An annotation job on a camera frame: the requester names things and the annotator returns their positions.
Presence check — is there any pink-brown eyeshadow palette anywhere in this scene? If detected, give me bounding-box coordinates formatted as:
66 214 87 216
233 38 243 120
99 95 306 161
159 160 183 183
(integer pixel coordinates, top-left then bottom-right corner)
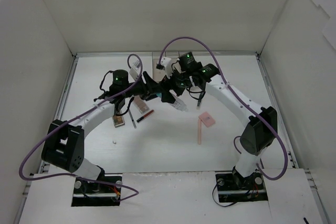
133 96 150 114

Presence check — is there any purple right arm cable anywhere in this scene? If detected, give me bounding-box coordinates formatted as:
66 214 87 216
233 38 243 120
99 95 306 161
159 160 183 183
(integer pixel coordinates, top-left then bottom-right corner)
156 36 288 180

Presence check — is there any clear three-slot organizer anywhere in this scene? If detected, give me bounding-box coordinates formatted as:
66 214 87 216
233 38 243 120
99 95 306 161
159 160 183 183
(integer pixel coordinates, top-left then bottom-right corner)
153 51 193 83

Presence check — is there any pink slim tube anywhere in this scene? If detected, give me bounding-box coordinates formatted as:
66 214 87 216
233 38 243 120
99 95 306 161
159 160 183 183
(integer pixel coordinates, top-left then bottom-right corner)
197 119 202 145

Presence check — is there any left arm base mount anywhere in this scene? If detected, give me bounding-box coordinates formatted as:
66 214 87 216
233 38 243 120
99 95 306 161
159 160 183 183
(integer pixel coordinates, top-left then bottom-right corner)
71 178 121 207

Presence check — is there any brown eyeshadow palette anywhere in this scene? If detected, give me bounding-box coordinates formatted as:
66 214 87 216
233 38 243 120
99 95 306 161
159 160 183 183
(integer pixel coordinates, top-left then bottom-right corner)
112 115 125 127

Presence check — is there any pink square compact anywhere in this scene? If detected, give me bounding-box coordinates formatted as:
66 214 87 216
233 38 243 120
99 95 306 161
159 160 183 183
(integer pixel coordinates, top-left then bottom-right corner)
198 112 216 127

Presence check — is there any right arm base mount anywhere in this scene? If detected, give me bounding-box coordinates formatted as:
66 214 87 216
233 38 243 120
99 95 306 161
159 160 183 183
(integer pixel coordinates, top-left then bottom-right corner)
212 173 268 207

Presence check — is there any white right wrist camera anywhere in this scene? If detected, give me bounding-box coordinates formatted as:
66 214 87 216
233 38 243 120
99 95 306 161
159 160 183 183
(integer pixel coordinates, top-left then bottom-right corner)
156 57 173 79

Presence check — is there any grey checkered eyeliner pencil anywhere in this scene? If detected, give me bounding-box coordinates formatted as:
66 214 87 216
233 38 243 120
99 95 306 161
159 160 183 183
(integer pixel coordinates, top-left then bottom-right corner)
128 109 137 129

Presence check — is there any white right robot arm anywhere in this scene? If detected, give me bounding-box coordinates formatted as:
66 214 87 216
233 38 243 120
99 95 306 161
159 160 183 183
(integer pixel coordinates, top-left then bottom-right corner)
157 52 278 188

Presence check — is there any black concealer stick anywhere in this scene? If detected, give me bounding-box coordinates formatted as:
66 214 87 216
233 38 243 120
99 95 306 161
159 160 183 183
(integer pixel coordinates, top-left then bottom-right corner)
196 92 204 110

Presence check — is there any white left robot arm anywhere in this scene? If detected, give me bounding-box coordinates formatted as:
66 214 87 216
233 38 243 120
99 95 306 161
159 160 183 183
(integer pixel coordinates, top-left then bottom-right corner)
41 70 164 193

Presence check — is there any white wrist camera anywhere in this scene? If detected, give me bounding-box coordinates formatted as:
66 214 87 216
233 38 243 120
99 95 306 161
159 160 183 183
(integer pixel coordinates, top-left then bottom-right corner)
129 60 142 81
156 57 173 79

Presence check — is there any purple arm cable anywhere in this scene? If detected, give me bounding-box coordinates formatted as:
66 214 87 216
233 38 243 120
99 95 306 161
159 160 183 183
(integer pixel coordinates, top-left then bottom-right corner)
18 54 140 204
156 36 288 180

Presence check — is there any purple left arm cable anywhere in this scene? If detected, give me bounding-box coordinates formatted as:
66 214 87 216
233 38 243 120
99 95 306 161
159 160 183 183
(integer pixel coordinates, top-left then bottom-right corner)
18 54 140 204

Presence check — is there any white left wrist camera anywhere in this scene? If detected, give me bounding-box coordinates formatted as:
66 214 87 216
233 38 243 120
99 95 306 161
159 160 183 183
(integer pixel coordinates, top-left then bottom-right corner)
129 60 142 81

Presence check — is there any red black lip gloss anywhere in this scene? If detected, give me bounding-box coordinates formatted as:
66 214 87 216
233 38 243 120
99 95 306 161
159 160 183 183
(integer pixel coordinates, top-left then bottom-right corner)
136 110 154 123

